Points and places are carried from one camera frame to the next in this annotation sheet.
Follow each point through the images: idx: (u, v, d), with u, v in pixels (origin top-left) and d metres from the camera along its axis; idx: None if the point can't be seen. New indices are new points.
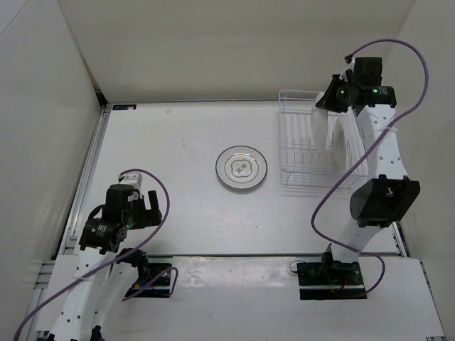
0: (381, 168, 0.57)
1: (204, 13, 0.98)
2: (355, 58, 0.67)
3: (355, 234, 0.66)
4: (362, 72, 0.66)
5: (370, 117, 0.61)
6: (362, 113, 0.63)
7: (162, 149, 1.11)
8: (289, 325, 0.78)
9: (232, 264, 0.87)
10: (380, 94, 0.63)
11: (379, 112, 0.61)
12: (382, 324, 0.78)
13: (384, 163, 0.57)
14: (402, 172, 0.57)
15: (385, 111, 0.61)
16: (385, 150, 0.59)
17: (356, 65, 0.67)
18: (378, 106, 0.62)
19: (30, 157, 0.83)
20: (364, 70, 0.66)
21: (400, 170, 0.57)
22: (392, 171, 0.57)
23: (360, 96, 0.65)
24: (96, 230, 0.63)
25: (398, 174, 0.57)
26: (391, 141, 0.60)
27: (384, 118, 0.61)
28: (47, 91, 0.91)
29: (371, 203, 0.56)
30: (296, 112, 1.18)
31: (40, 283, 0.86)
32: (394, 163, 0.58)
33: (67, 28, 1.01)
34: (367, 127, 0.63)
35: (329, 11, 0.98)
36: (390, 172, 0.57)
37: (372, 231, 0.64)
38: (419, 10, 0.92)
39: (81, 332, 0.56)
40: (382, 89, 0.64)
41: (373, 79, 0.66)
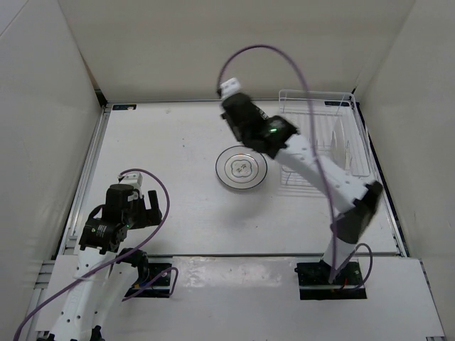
0: (345, 193, 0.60)
1: (204, 13, 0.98)
2: (228, 106, 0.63)
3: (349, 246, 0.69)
4: (244, 117, 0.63)
5: (296, 157, 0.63)
6: (281, 157, 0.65)
7: (162, 149, 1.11)
8: (289, 325, 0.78)
9: (232, 264, 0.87)
10: (281, 133, 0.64)
11: (299, 147, 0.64)
12: (382, 324, 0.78)
13: (348, 187, 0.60)
14: (360, 185, 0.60)
15: (298, 143, 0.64)
16: (334, 177, 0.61)
17: (233, 110, 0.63)
18: (290, 143, 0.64)
19: (30, 157, 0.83)
20: (244, 111, 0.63)
21: (358, 184, 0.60)
22: (352, 189, 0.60)
23: (266, 145, 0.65)
24: (96, 230, 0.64)
25: (360, 187, 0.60)
26: (330, 165, 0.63)
27: (303, 148, 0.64)
28: (47, 91, 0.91)
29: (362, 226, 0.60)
30: (296, 112, 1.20)
31: (40, 284, 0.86)
32: (349, 181, 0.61)
33: (67, 28, 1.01)
34: (298, 165, 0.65)
35: (328, 11, 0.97)
36: (354, 192, 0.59)
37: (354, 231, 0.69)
38: (419, 9, 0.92)
39: (81, 332, 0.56)
40: (276, 123, 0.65)
41: (259, 116, 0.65)
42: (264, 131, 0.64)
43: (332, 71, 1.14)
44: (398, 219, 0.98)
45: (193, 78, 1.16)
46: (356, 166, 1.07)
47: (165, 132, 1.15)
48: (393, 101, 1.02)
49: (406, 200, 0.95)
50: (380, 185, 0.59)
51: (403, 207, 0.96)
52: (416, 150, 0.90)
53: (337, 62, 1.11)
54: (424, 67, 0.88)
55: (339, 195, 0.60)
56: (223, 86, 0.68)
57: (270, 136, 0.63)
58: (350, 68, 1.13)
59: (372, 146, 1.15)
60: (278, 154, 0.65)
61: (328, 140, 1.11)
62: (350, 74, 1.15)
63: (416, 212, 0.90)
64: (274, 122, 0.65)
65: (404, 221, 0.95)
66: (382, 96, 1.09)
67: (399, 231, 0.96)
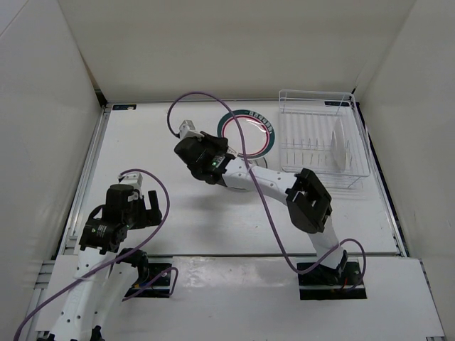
0: (281, 186, 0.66)
1: (205, 13, 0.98)
2: (178, 152, 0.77)
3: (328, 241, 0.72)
4: (194, 159, 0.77)
5: (235, 175, 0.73)
6: (228, 178, 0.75)
7: (162, 149, 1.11)
8: (289, 325, 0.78)
9: (232, 263, 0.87)
10: (221, 165, 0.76)
11: (236, 166, 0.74)
12: (382, 324, 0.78)
13: (279, 182, 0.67)
14: (291, 176, 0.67)
15: (234, 165, 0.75)
16: (266, 178, 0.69)
17: (183, 155, 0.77)
18: (227, 168, 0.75)
19: (30, 158, 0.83)
20: (193, 153, 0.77)
21: (289, 177, 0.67)
22: (286, 182, 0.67)
23: (215, 177, 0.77)
24: (96, 231, 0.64)
25: (291, 177, 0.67)
26: (259, 170, 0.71)
27: (240, 166, 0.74)
28: (47, 91, 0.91)
29: (308, 209, 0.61)
30: (296, 112, 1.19)
31: (40, 284, 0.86)
32: (280, 177, 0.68)
33: (67, 28, 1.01)
34: (240, 182, 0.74)
35: (329, 11, 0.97)
36: (289, 182, 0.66)
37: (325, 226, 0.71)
38: (419, 9, 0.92)
39: (81, 332, 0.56)
40: (219, 158, 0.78)
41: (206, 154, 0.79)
42: (210, 166, 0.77)
43: (332, 71, 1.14)
44: (398, 219, 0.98)
45: (193, 78, 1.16)
46: (356, 165, 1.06)
47: (164, 132, 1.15)
48: (393, 101, 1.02)
49: (406, 200, 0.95)
50: (306, 170, 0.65)
51: (403, 207, 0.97)
52: (416, 150, 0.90)
53: (337, 62, 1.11)
54: (424, 67, 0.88)
55: (275, 190, 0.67)
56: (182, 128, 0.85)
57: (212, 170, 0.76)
58: (350, 68, 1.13)
59: (372, 146, 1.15)
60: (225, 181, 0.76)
61: (328, 140, 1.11)
62: (350, 74, 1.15)
63: (416, 212, 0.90)
64: (219, 157, 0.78)
65: (404, 221, 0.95)
66: (382, 96, 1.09)
67: (399, 231, 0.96)
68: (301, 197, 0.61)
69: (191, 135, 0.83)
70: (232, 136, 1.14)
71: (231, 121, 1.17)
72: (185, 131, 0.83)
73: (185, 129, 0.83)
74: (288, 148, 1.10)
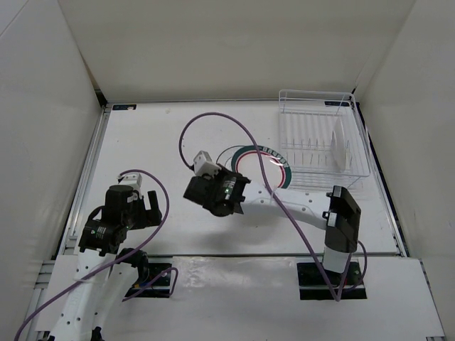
0: (317, 209, 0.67)
1: (205, 13, 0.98)
2: (185, 196, 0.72)
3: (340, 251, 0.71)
4: (202, 194, 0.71)
5: (257, 202, 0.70)
6: (247, 206, 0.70)
7: (162, 150, 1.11)
8: (289, 325, 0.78)
9: (232, 264, 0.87)
10: (234, 190, 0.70)
11: (256, 192, 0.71)
12: (382, 324, 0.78)
13: (313, 204, 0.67)
14: (322, 197, 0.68)
15: (252, 190, 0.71)
16: (296, 202, 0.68)
17: (191, 195, 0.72)
18: (244, 193, 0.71)
19: (30, 158, 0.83)
20: (200, 189, 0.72)
21: (321, 199, 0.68)
22: (318, 205, 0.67)
23: (230, 205, 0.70)
24: (95, 232, 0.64)
25: (323, 199, 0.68)
26: (286, 194, 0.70)
27: (260, 190, 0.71)
28: (47, 91, 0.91)
29: (348, 230, 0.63)
30: (296, 112, 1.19)
31: (40, 283, 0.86)
32: (311, 199, 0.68)
33: (67, 28, 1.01)
34: (262, 208, 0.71)
35: (329, 11, 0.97)
36: (324, 204, 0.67)
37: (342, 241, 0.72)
38: (419, 8, 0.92)
39: (81, 333, 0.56)
40: (229, 182, 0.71)
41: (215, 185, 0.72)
42: (222, 195, 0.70)
43: (332, 71, 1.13)
44: (398, 219, 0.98)
45: (193, 78, 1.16)
46: (356, 165, 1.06)
47: (164, 132, 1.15)
48: (393, 101, 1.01)
49: (405, 200, 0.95)
50: (340, 187, 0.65)
51: (403, 207, 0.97)
52: (416, 150, 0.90)
53: (337, 61, 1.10)
54: (424, 67, 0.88)
55: (310, 214, 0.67)
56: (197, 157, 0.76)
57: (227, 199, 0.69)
58: (350, 68, 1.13)
59: (372, 146, 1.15)
60: (242, 207, 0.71)
61: (328, 140, 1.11)
62: (350, 73, 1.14)
63: (416, 212, 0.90)
64: (229, 182, 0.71)
65: (404, 221, 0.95)
66: (382, 96, 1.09)
67: (399, 231, 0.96)
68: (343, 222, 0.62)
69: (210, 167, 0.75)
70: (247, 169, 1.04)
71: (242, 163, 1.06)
72: (202, 162, 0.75)
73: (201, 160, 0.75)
74: (289, 148, 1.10)
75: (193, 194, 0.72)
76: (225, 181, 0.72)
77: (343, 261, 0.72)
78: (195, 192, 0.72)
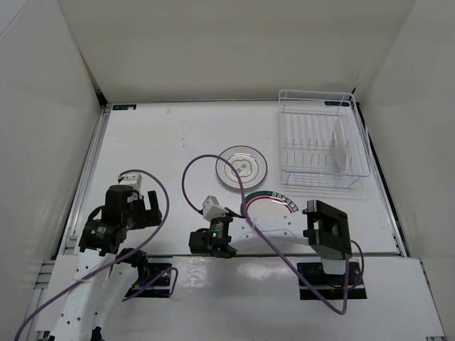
0: (297, 231, 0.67)
1: (204, 13, 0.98)
2: (191, 251, 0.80)
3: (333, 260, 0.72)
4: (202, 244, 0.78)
5: (242, 237, 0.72)
6: (235, 244, 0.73)
7: (162, 150, 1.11)
8: (289, 325, 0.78)
9: (232, 264, 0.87)
10: (222, 232, 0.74)
11: (239, 228, 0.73)
12: (382, 324, 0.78)
13: (292, 226, 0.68)
14: (298, 215, 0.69)
15: (235, 229, 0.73)
16: (276, 229, 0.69)
17: (195, 249, 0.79)
18: (230, 232, 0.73)
19: (30, 159, 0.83)
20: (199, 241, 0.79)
21: (298, 217, 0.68)
22: (298, 226, 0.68)
23: (223, 249, 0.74)
24: (96, 232, 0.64)
25: (301, 218, 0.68)
26: (265, 224, 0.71)
27: (243, 226, 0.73)
28: (47, 91, 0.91)
29: (333, 239, 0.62)
30: (296, 112, 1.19)
31: (40, 283, 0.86)
32: (290, 222, 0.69)
33: (67, 28, 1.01)
34: (249, 242, 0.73)
35: (329, 11, 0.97)
36: (303, 222, 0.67)
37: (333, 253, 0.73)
38: (419, 8, 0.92)
39: (81, 332, 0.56)
40: (216, 225, 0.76)
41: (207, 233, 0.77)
42: (212, 239, 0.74)
43: (332, 71, 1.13)
44: (399, 219, 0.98)
45: (193, 78, 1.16)
46: (356, 166, 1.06)
47: (164, 132, 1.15)
48: (393, 100, 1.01)
49: (405, 200, 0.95)
50: (311, 201, 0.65)
51: (403, 207, 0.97)
52: (416, 149, 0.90)
53: (337, 61, 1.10)
54: (424, 66, 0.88)
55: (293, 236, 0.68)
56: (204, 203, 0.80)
57: (212, 242, 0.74)
58: (350, 67, 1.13)
59: (372, 146, 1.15)
60: (232, 246, 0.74)
61: (328, 140, 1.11)
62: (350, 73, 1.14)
63: (416, 212, 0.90)
64: (216, 225, 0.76)
65: (404, 221, 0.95)
66: (382, 96, 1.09)
67: (399, 231, 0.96)
68: (324, 234, 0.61)
69: (217, 211, 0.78)
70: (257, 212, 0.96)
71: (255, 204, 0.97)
72: (210, 207, 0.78)
73: (207, 206, 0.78)
74: (289, 148, 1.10)
75: (197, 246, 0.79)
76: (212, 225, 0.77)
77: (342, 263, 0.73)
78: (196, 244, 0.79)
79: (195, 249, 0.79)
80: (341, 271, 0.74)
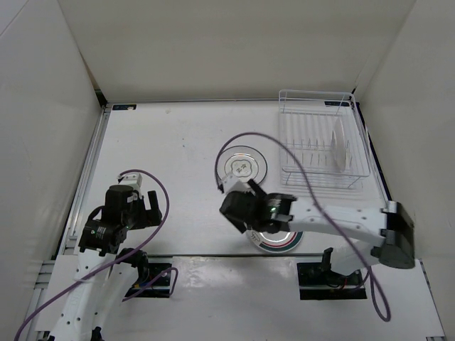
0: (373, 228, 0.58)
1: (205, 13, 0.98)
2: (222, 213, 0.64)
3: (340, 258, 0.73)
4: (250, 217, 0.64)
5: (306, 221, 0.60)
6: (294, 225, 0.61)
7: (162, 150, 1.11)
8: (290, 326, 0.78)
9: (232, 265, 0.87)
10: (283, 208, 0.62)
11: (303, 207, 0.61)
12: (382, 325, 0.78)
13: (367, 222, 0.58)
14: (375, 212, 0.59)
15: (301, 206, 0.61)
16: (349, 220, 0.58)
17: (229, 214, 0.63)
18: (293, 211, 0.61)
19: (30, 158, 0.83)
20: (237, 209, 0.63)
21: (374, 213, 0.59)
22: (373, 222, 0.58)
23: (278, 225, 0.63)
24: (96, 232, 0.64)
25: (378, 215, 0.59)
26: (335, 210, 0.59)
27: (308, 209, 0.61)
28: (47, 91, 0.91)
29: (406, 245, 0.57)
30: (296, 112, 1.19)
31: (40, 283, 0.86)
32: (365, 215, 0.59)
33: (67, 28, 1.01)
34: (311, 226, 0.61)
35: (329, 11, 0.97)
36: (379, 222, 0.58)
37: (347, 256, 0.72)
38: (419, 9, 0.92)
39: (81, 333, 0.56)
40: (274, 201, 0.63)
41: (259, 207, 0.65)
42: (268, 215, 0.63)
43: (333, 71, 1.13)
44: None
45: (193, 77, 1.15)
46: (356, 166, 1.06)
47: (164, 132, 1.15)
48: (393, 101, 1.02)
49: (405, 200, 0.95)
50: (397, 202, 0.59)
51: (403, 207, 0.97)
52: (416, 149, 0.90)
53: (337, 62, 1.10)
54: (424, 66, 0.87)
55: (363, 234, 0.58)
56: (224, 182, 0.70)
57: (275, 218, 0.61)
58: (350, 68, 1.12)
59: (372, 146, 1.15)
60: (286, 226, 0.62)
61: (328, 140, 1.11)
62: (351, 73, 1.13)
63: (416, 212, 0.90)
64: (275, 200, 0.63)
65: None
66: (382, 96, 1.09)
67: None
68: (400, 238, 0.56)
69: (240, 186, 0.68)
70: None
71: None
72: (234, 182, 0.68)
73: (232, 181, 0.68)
74: (289, 148, 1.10)
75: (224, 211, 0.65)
76: (270, 200, 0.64)
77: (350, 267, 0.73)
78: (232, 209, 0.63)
79: (229, 212, 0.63)
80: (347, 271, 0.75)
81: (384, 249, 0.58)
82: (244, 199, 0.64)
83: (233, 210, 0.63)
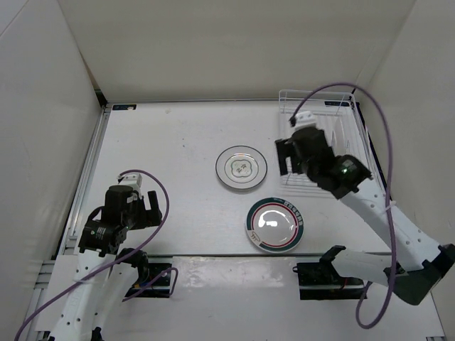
0: (418, 253, 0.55)
1: (204, 13, 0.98)
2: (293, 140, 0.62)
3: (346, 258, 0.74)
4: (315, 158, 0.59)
5: (365, 204, 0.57)
6: (351, 199, 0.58)
7: (162, 150, 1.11)
8: (290, 326, 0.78)
9: (232, 265, 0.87)
10: (351, 175, 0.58)
11: (372, 191, 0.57)
12: (382, 324, 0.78)
13: (415, 247, 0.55)
14: (433, 244, 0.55)
15: (371, 187, 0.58)
16: (405, 232, 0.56)
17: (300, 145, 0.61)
18: (361, 185, 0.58)
19: (30, 158, 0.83)
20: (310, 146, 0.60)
21: (431, 244, 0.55)
22: (425, 249, 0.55)
23: (335, 184, 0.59)
24: (95, 233, 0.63)
25: (431, 249, 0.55)
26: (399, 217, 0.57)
27: (376, 196, 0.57)
28: (47, 91, 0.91)
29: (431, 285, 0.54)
30: (297, 112, 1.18)
31: (40, 283, 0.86)
32: (421, 239, 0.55)
33: (67, 28, 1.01)
34: (365, 212, 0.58)
35: (329, 11, 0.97)
36: (429, 254, 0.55)
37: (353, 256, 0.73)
38: (419, 9, 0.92)
39: (81, 334, 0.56)
40: (348, 164, 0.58)
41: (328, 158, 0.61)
42: (334, 172, 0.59)
43: (333, 71, 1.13)
44: None
45: (193, 77, 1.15)
46: None
47: (165, 132, 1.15)
48: (393, 101, 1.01)
49: (405, 200, 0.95)
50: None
51: (403, 207, 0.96)
52: (415, 149, 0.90)
53: (337, 62, 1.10)
54: (424, 66, 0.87)
55: (407, 252, 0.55)
56: (297, 117, 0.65)
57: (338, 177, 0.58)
58: (350, 68, 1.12)
59: (372, 146, 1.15)
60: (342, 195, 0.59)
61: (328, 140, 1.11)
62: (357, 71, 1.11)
63: (416, 212, 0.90)
64: (348, 163, 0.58)
65: None
66: (382, 96, 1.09)
67: None
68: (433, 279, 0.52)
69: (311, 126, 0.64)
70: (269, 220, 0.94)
71: (264, 213, 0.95)
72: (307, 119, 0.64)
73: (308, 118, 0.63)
74: None
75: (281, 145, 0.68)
76: (344, 162, 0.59)
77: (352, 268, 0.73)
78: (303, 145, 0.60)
79: (300, 141, 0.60)
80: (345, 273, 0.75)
81: (409, 275, 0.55)
82: (321, 144, 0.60)
83: (305, 148, 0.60)
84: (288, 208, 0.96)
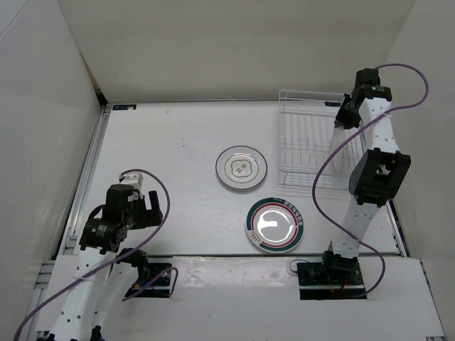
0: (376, 143, 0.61)
1: (205, 14, 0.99)
2: (355, 72, 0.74)
3: (343, 244, 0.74)
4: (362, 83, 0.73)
5: (367, 108, 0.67)
6: (363, 106, 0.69)
7: (162, 150, 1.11)
8: (289, 325, 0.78)
9: (232, 265, 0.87)
10: (376, 93, 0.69)
11: (379, 104, 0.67)
12: (382, 324, 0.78)
13: (379, 140, 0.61)
14: (394, 147, 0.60)
15: (382, 102, 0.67)
16: (380, 131, 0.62)
17: (356, 77, 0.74)
18: (374, 99, 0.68)
19: (30, 156, 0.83)
20: (363, 77, 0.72)
21: (392, 147, 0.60)
22: (386, 146, 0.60)
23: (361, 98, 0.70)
24: (96, 231, 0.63)
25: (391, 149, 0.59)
26: (387, 124, 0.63)
27: (381, 107, 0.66)
28: (47, 91, 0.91)
29: (374, 173, 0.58)
30: (296, 112, 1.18)
31: (40, 283, 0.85)
32: (388, 140, 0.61)
33: (67, 28, 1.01)
34: (365, 116, 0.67)
35: (328, 12, 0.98)
36: (384, 149, 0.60)
37: (352, 244, 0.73)
38: (419, 11, 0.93)
39: (81, 332, 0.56)
40: (379, 88, 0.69)
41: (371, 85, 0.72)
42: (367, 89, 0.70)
43: (332, 72, 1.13)
44: (398, 219, 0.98)
45: (193, 78, 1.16)
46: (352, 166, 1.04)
47: (164, 132, 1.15)
48: (394, 101, 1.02)
49: (406, 200, 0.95)
50: (409, 156, 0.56)
51: (403, 208, 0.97)
52: (415, 149, 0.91)
53: (337, 62, 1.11)
54: (424, 66, 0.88)
55: (371, 142, 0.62)
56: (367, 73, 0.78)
57: (366, 91, 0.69)
58: (350, 69, 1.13)
59: None
60: (362, 104, 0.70)
61: (328, 140, 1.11)
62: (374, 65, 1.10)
63: (416, 211, 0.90)
64: (379, 87, 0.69)
65: (404, 221, 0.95)
66: None
67: (399, 231, 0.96)
68: (374, 155, 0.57)
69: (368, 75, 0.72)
70: (269, 221, 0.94)
71: (264, 213, 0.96)
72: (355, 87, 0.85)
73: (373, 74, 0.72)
74: (288, 148, 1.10)
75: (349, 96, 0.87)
76: (377, 87, 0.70)
77: (353, 249, 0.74)
78: (360, 76, 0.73)
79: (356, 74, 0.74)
80: (351, 256, 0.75)
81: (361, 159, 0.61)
82: (372, 77, 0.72)
83: (359, 79, 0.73)
84: (289, 209, 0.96)
